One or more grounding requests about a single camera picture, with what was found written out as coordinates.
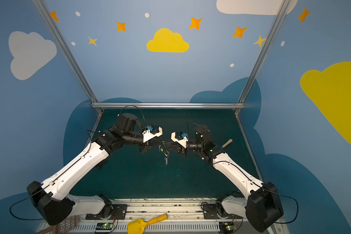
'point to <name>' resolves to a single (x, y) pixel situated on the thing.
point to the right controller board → (226, 227)
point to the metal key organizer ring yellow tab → (166, 153)
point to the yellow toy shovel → (137, 226)
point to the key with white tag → (166, 160)
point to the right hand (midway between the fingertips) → (170, 142)
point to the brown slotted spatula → (65, 226)
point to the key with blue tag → (159, 148)
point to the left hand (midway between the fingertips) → (163, 140)
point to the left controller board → (104, 226)
